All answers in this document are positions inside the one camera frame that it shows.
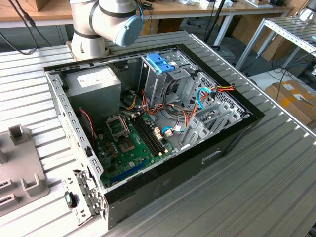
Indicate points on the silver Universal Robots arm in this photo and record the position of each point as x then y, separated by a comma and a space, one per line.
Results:
106, 14

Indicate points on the grey metal disk bay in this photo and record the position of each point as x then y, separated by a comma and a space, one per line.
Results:
201, 132

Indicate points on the cream board connector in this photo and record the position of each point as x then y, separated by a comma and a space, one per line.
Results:
158, 133

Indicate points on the black RAM slot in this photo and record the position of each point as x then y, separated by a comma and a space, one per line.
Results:
147, 136
153, 133
150, 134
144, 137

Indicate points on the grey metal drive cage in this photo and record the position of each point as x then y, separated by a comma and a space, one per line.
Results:
158, 84

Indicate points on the green motherboard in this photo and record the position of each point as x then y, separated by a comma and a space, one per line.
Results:
138, 158

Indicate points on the blue expansion slot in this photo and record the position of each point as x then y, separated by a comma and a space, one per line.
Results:
128, 171

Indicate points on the open black PC case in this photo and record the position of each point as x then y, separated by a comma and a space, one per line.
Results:
172, 182

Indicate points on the grey power supply unit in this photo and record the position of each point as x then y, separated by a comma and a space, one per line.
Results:
93, 98

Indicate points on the brown cardboard box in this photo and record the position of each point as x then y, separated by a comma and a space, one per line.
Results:
247, 29
42, 5
170, 26
279, 49

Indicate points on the black office chair base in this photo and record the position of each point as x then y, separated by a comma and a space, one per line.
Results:
195, 22

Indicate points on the wooden top desk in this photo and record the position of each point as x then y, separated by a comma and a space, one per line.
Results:
177, 9
54, 13

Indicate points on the black tripod stand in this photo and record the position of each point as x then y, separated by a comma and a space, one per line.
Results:
215, 21

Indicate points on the cardboard box with white label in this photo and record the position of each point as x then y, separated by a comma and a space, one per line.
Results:
291, 103

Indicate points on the grey parts rack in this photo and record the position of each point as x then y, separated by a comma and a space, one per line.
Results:
19, 168

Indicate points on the blue plastic bay bracket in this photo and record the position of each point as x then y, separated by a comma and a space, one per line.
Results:
158, 63

